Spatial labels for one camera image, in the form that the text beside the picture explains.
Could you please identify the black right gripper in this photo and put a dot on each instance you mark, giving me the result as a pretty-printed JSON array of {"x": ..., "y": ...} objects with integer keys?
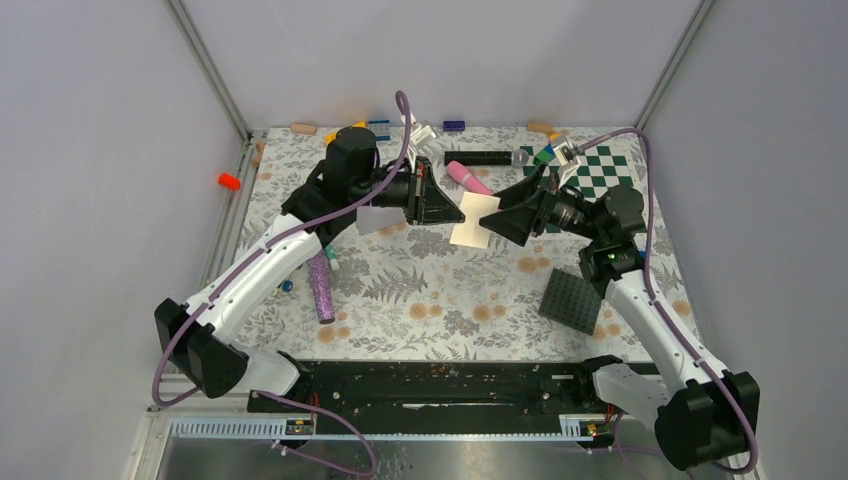
[{"x": 517, "y": 224}]

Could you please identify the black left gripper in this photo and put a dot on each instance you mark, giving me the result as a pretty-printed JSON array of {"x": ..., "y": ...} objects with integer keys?
[{"x": 426, "y": 201}]

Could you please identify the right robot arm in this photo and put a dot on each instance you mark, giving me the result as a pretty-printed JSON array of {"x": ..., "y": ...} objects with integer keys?
[{"x": 620, "y": 272}]

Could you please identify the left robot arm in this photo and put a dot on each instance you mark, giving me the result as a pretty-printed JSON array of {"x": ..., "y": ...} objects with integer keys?
[{"x": 198, "y": 335}]

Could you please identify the pink microphone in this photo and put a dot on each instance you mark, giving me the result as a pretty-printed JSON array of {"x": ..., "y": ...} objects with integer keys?
[{"x": 464, "y": 177}]

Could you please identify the black microphone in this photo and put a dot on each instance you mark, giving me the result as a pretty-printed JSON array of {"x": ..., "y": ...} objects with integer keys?
[{"x": 480, "y": 158}]

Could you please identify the green blue toy brick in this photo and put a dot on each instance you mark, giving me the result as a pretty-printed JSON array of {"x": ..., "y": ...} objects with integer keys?
[{"x": 544, "y": 157}]

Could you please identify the purple flat toy brick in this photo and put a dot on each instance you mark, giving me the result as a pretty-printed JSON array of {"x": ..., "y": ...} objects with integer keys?
[{"x": 453, "y": 125}]

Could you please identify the wooden block back right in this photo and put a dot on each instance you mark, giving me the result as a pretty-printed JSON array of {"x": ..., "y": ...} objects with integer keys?
[{"x": 540, "y": 127}]

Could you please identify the grey and blue brick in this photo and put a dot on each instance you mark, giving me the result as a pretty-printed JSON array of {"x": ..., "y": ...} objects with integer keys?
[{"x": 380, "y": 128}]

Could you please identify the floral patterned table mat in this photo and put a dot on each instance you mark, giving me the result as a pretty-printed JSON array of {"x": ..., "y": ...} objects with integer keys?
[{"x": 405, "y": 293}]

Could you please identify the green white chessboard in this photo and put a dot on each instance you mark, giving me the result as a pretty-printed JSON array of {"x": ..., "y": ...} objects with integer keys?
[{"x": 601, "y": 168}]

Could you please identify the dark grey studded baseplate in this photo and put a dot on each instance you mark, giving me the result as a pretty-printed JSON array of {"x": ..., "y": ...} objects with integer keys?
[{"x": 570, "y": 301}]

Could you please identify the green white glue stick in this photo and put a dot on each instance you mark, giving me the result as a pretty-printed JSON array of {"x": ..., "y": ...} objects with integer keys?
[{"x": 332, "y": 258}]

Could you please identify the yellow triangle shape toy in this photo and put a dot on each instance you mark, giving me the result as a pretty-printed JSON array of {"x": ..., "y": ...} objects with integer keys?
[{"x": 333, "y": 134}]

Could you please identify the purple glitter microphone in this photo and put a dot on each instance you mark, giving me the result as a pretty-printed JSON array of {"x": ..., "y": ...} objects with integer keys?
[{"x": 320, "y": 282}]

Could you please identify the light wooden block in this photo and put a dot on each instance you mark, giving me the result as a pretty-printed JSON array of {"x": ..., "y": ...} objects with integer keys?
[{"x": 303, "y": 129}]

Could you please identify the red plastic cylinder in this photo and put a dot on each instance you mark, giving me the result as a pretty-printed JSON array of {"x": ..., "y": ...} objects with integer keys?
[{"x": 229, "y": 182}]

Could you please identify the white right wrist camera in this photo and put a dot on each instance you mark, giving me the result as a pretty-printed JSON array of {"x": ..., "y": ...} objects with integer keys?
[{"x": 569, "y": 158}]

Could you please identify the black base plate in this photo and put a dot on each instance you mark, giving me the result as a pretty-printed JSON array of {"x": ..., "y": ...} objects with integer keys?
[{"x": 414, "y": 397}]

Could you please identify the wooden block by rail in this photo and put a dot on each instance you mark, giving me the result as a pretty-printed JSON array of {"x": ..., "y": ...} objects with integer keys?
[{"x": 258, "y": 154}]

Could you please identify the aluminium side rail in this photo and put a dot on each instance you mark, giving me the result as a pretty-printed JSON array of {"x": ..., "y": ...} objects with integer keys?
[{"x": 226, "y": 239}]

